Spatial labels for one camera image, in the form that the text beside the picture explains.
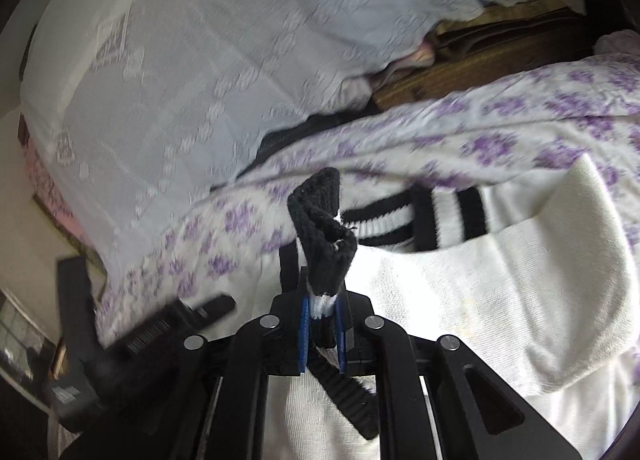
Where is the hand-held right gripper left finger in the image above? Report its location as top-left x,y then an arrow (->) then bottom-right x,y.
65,294 -> 312,460

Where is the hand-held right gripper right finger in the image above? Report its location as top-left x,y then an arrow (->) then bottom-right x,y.
336,292 -> 597,460

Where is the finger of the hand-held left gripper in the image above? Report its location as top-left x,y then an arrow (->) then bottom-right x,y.
189,294 -> 237,329

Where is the white knit sweater black trim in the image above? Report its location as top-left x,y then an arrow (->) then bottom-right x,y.
280,155 -> 637,460

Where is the pink patterned cloth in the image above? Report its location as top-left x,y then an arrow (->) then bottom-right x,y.
22,137 -> 96,245

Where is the purple floral bedsheet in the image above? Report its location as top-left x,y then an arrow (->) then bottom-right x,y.
95,52 -> 640,460

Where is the white lace cloth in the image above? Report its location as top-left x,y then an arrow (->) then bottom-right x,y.
20,0 -> 587,285

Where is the brown woven mat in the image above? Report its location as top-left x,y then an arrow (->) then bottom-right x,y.
372,0 -> 603,108

